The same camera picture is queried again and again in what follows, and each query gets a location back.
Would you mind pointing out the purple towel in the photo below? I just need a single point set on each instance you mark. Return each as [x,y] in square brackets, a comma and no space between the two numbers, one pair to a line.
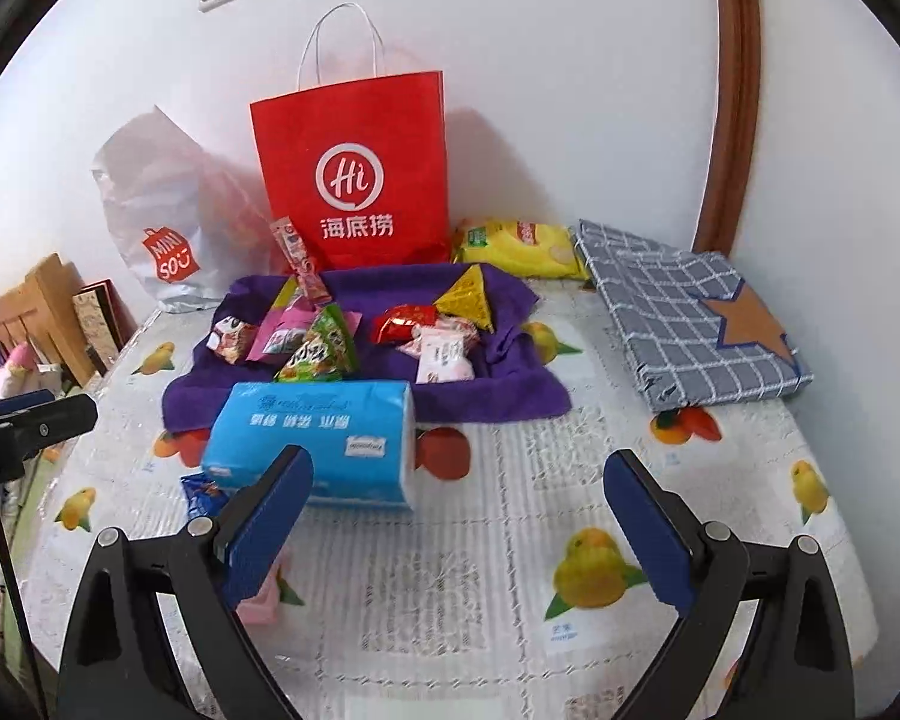
[510,390]

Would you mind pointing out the patterned framed board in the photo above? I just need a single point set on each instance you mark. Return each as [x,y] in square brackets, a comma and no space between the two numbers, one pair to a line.
[97,322]

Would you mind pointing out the red paper bag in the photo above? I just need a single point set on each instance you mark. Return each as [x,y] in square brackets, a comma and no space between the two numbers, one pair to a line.
[345,127]

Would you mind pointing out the pink stick snack packet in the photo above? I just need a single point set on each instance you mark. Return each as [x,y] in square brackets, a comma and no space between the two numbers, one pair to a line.
[300,262]

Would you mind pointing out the wooden headboard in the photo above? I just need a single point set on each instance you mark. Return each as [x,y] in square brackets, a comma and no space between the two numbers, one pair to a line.
[45,300]

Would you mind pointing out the green triangular snack packet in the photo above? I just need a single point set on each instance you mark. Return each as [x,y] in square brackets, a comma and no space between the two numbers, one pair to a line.
[322,349]

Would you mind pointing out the yellow triangular snack packet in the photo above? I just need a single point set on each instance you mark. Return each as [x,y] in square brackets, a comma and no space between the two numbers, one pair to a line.
[469,300]

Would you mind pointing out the red snack packet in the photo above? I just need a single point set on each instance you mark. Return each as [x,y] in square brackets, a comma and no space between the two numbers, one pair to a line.
[403,322]

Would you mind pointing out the pink plush bedding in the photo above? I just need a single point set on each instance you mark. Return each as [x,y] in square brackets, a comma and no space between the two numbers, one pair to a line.
[0,367]

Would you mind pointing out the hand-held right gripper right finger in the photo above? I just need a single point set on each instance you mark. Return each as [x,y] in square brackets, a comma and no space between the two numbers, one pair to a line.
[649,532]

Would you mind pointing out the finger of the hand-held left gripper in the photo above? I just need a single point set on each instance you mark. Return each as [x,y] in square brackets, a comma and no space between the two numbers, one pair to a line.
[37,431]
[11,403]

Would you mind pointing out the grey checked folded cloth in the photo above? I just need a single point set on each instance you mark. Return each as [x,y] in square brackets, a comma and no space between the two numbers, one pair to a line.
[660,315]

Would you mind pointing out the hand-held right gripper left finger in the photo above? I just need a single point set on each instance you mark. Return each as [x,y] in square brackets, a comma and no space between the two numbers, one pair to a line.
[266,525]

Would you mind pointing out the yellow chips bag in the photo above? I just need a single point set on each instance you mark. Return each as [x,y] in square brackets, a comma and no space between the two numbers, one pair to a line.
[517,251]

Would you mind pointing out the white plastic shopping bag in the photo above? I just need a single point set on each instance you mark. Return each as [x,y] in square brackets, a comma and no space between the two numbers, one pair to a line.
[165,202]

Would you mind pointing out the pink strawberry snack packet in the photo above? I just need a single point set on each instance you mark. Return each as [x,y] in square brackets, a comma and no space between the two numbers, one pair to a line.
[442,356]

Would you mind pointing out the blue tissue pack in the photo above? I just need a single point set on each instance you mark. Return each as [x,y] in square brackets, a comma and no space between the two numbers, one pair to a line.
[307,427]

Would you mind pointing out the brown white small snack packet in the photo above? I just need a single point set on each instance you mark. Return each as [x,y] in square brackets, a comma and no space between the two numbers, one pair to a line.
[231,339]

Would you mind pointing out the brown wooden door frame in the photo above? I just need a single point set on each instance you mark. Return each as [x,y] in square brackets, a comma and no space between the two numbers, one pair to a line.
[735,90]

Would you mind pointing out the small blue snack packet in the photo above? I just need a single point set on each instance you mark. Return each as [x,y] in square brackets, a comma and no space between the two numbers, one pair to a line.
[204,496]

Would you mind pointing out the magenta snack packet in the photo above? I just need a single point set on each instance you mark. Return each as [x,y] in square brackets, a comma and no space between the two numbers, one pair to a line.
[277,330]

